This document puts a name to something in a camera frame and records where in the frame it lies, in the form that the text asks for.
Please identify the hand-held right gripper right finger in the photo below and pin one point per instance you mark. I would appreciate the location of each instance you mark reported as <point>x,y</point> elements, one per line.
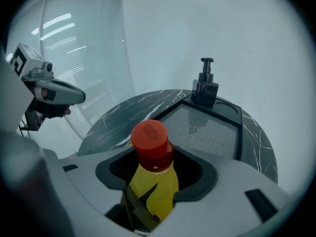
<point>222,206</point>

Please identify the black box with grey base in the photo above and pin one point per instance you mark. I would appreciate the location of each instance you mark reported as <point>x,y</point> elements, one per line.
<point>205,132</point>

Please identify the small yellow bottle orange cap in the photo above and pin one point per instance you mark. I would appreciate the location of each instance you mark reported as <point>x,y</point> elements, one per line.
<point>150,134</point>

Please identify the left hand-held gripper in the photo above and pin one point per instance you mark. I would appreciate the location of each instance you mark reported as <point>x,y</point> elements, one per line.
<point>23,60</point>

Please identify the black pump dispenser bottle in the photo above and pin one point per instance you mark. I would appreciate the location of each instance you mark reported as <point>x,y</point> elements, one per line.
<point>205,90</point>

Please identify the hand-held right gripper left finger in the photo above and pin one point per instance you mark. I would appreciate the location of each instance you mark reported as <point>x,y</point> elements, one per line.
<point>84,174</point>

